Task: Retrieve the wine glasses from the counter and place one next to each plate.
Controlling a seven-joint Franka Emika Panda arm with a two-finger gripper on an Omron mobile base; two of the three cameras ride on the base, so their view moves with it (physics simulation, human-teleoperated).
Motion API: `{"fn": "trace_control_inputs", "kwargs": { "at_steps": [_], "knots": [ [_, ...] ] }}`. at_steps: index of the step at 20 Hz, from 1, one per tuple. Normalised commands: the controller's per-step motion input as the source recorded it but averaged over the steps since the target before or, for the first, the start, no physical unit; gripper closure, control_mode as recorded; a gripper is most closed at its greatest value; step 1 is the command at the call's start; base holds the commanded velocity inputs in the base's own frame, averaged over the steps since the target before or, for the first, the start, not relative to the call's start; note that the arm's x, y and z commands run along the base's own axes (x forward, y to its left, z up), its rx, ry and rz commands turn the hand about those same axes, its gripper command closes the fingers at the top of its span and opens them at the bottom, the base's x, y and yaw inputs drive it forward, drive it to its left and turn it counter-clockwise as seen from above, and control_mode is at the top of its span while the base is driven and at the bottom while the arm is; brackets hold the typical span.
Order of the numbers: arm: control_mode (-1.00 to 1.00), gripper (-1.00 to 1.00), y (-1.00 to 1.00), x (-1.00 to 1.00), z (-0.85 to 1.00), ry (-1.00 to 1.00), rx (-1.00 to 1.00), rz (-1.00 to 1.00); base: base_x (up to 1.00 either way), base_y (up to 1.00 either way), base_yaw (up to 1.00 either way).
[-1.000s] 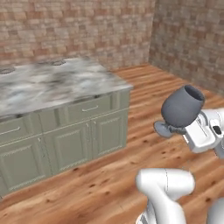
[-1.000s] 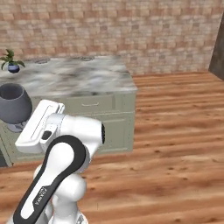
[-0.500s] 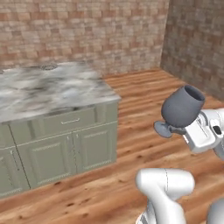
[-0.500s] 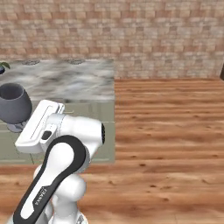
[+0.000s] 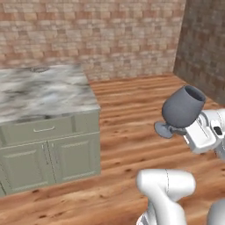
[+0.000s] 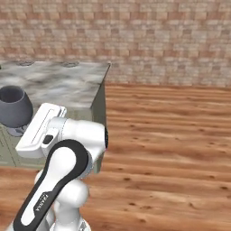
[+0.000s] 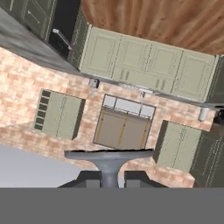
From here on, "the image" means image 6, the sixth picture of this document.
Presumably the grey round plate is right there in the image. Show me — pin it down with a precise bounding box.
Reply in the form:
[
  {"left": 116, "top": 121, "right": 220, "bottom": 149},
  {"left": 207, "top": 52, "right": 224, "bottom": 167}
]
[
  {"left": 15, "top": 60, "right": 35, "bottom": 67},
  {"left": 60, "top": 60, "right": 80, "bottom": 68}
]

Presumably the grey-green island cabinet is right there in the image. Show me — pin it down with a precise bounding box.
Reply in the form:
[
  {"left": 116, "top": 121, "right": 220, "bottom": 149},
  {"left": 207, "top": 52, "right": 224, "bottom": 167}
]
[{"left": 0, "top": 79, "right": 107, "bottom": 175}]

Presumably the dark grey wine glass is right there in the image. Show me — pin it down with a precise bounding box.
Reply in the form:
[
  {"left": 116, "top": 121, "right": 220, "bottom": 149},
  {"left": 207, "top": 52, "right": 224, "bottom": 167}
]
[{"left": 0, "top": 85, "right": 34, "bottom": 138}]

